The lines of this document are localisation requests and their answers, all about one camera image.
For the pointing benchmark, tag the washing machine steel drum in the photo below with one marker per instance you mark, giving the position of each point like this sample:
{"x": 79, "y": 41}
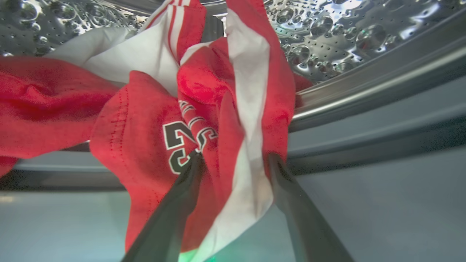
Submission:
{"x": 346, "y": 36}

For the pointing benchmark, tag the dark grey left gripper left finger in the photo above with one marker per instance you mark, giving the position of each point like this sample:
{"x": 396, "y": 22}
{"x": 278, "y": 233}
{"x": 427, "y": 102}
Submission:
{"x": 164, "y": 222}

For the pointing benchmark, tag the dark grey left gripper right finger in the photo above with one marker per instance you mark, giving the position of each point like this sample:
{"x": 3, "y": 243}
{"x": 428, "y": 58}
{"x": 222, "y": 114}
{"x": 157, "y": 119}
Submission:
{"x": 309, "y": 233}

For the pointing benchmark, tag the white front-load washing machine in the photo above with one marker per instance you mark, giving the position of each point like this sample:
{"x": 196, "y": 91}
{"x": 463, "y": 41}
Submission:
{"x": 400, "y": 218}

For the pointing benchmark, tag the red and white jersey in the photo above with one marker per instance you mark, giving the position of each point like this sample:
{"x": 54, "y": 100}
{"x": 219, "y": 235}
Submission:
{"x": 138, "y": 127}

